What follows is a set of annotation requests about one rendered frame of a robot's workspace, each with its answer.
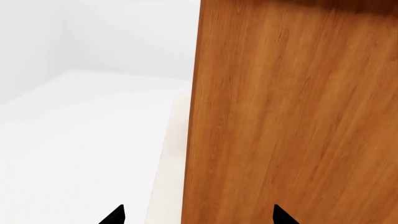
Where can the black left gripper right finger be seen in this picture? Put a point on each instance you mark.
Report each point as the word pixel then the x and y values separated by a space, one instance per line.
pixel 281 217

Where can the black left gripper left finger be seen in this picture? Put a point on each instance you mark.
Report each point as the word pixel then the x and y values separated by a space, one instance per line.
pixel 116 217

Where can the brown wooden cabinet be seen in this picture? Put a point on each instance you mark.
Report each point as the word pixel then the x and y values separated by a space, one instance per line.
pixel 289 112

